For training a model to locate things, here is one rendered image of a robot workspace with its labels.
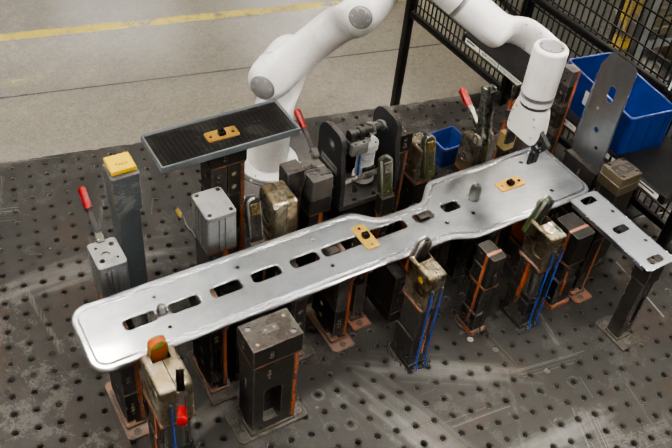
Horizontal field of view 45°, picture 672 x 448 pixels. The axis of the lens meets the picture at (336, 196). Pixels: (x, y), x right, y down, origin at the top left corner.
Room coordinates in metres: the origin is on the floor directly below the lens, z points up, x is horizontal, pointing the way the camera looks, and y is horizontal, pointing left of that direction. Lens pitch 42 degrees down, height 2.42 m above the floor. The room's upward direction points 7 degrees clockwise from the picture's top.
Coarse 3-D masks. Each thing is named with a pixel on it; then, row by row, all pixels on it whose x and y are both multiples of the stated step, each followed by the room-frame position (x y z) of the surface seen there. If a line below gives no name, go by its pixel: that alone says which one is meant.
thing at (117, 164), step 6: (114, 156) 1.44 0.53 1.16; (120, 156) 1.45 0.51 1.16; (126, 156) 1.45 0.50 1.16; (108, 162) 1.42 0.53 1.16; (114, 162) 1.42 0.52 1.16; (120, 162) 1.43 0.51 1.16; (126, 162) 1.43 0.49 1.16; (132, 162) 1.43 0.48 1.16; (108, 168) 1.41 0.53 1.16; (114, 168) 1.40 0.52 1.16; (120, 168) 1.41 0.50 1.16; (126, 168) 1.41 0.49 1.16; (132, 168) 1.42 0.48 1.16; (114, 174) 1.39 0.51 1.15
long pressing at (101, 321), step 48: (432, 192) 1.63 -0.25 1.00; (528, 192) 1.68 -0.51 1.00; (576, 192) 1.70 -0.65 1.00; (288, 240) 1.39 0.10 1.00; (336, 240) 1.41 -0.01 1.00; (384, 240) 1.43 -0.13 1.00; (432, 240) 1.45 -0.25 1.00; (144, 288) 1.19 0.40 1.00; (192, 288) 1.21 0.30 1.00; (288, 288) 1.24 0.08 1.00; (96, 336) 1.05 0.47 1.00; (144, 336) 1.06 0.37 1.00; (192, 336) 1.08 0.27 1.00
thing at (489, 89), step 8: (488, 88) 1.83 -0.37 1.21; (496, 88) 1.84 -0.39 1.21; (488, 96) 1.83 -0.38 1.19; (496, 96) 1.80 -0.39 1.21; (480, 104) 1.82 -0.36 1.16; (488, 104) 1.83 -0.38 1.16; (480, 112) 1.82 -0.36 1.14; (488, 112) 1.83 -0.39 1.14; (480, 120) 1.81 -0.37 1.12; (488, 120) 1.83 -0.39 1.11; (480, 128) 1.81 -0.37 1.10; (488, 128) 1.82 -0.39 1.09; (480, 136) 1.80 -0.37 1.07; (488, 136) 1.81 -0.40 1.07; (480, 144) 1.80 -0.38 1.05
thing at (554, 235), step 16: (544, 224) 1.51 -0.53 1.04; (528, 240) 1.51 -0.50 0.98; (544, 240) 1.47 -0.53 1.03; (560, 240) 1.47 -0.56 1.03; (528, 256) 1.49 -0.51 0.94; (544, 256) 1.46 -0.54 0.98; (560, 256) 1.47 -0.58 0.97; (528, 272) 1.49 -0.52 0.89; (544, 272) 1.47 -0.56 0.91; (512, 288) 1.51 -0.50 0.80; (528, 288) 1.48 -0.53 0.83; (544, 288) 1.47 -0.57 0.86; (512, 304) 1.49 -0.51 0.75; (528, 304) 1.46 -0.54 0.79; (512, 320) 1.47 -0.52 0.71; (528, 320) 1.47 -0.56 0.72
